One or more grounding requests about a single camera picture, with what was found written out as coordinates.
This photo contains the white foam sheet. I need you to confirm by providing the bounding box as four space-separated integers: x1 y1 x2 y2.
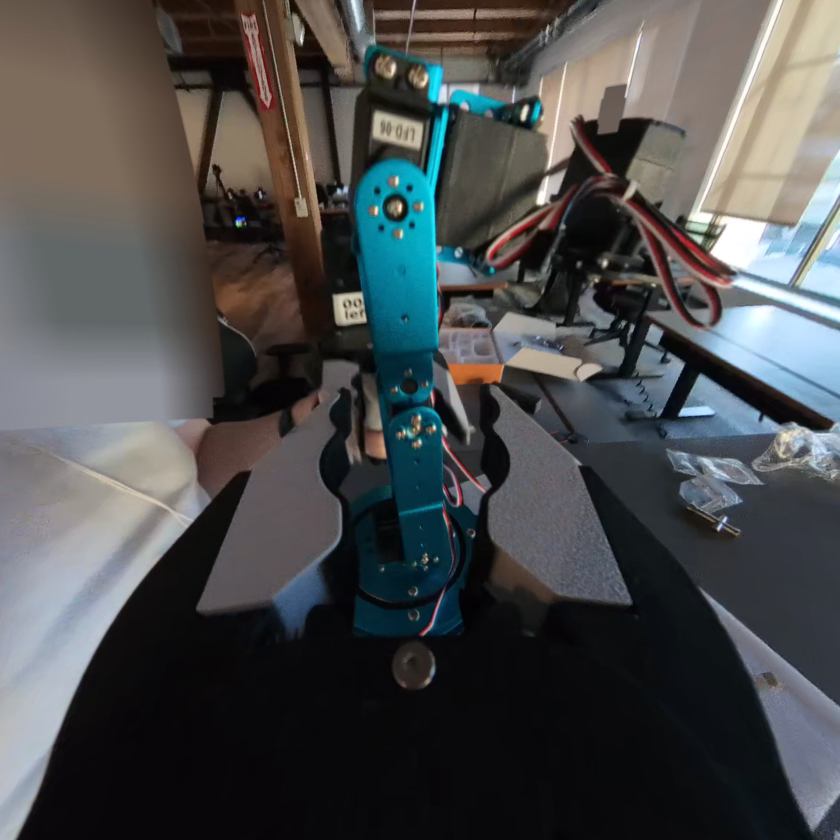
705 594 840 831

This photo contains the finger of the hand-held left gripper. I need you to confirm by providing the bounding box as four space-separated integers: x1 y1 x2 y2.
430 351 475 446

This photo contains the person's left hand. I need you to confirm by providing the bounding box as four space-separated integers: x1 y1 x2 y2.
289 388 389 462

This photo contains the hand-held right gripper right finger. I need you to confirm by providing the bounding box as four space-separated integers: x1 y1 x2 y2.
479 384 636 611

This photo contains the red white sign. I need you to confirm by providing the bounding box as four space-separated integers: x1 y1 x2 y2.
239 12 274 111

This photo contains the person's white clothing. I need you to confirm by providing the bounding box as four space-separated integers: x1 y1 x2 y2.
0 420 221 840

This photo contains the white packing box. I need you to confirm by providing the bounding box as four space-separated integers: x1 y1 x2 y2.
492 311 605 383

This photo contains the large window with beige blinds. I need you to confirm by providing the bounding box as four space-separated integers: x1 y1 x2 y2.
696 0 840 306

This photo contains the black ceiling pipe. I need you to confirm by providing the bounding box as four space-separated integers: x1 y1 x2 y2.
499 0 644 86

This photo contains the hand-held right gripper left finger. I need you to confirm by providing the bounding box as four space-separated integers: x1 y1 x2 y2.
196 388 355 618

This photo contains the red white servo cable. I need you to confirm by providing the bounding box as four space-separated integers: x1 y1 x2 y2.
486 117 737 329

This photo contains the dark grey cluttered desk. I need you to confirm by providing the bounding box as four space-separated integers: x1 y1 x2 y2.
453 367 592 447

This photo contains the crumpled clear plastic wrap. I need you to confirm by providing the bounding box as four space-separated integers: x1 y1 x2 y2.
751 422 840 483

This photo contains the empty black desk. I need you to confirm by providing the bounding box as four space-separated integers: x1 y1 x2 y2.
646 303 840 433

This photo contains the black swivel office chair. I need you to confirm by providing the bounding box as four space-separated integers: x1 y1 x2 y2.
217 314 324 421

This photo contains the small metal cross wrench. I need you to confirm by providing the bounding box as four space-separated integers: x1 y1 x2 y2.
686 505 742 536

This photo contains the blue toy robot arm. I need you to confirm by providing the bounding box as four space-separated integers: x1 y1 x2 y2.
348 46 689 639

